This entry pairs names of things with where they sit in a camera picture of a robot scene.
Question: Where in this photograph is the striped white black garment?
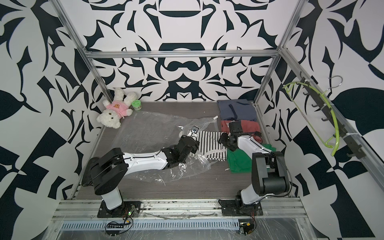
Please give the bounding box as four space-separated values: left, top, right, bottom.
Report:
197 131 227 162

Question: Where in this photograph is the green garment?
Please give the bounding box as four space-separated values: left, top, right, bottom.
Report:
227 145 272 174

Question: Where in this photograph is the red tank top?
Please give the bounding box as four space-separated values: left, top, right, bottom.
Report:
221 120 263 144

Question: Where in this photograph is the blue tank top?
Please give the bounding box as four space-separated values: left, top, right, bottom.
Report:
217 99 258 122

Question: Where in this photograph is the clear plastic vacuum bag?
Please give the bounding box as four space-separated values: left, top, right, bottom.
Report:
111 111 219 184

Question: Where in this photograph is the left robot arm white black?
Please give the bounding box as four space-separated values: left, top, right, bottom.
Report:
82 135 200 212

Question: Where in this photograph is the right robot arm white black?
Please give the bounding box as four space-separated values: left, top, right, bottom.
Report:
219 121 292 208

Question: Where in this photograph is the white teddy bear pink shirt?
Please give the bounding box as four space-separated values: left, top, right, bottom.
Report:
96 88 138 129

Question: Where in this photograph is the black oblong case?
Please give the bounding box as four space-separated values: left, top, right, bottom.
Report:
81 157 100 187

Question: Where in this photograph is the green clothes hanger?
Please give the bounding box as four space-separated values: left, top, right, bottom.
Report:
283 81 341 157

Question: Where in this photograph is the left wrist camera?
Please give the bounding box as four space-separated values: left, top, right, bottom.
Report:
187 126 200 140

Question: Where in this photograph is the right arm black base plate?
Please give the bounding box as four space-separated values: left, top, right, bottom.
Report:
218 199 264 217

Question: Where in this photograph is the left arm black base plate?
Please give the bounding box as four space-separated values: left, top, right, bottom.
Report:
97 201 142 219

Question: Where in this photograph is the white slotted cable duct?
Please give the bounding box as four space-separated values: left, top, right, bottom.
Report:
61 219 240 231

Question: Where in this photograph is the aluminium cage frame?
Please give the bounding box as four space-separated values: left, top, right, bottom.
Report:
51 1 384 188

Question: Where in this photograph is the black wall hook rack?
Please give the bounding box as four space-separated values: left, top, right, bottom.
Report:
300 76 366 159

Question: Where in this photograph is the metal wire hanger hook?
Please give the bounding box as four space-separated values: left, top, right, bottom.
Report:
320 74 344 95

